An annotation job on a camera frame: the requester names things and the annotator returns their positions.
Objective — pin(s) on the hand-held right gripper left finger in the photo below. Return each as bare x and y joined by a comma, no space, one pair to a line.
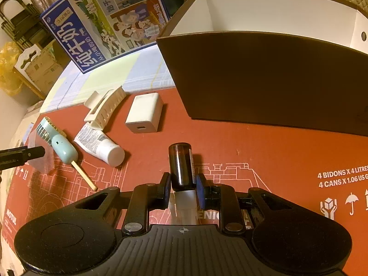
165,189

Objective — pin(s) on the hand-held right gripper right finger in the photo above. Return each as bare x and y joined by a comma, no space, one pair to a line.
200,191

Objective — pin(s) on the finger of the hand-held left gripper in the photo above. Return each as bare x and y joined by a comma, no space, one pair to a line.
26,153

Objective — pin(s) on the brown bottle with white cap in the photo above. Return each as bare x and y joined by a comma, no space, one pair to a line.
179,166

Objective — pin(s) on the mint handheld fan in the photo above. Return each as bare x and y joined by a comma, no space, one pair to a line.
64,149

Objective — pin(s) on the white printed tube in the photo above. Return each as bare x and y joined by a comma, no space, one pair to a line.
97,146

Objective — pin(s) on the white cube charger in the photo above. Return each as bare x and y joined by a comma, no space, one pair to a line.
143,109

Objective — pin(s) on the cream hair claw clip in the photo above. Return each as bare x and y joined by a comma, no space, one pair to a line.
110,103

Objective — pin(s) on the brown cardboard box white inside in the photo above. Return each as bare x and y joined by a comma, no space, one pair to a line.
258,77

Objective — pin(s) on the red printed cardboard sheet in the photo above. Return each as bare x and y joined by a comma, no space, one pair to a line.
273,155

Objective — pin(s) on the brown cardboard carton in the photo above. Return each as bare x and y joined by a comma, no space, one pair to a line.
43,66

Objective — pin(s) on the yellow plastic bag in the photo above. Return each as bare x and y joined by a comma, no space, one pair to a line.
7,63

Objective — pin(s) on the blue printed milk carton box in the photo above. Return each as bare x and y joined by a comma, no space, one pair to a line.
86,34

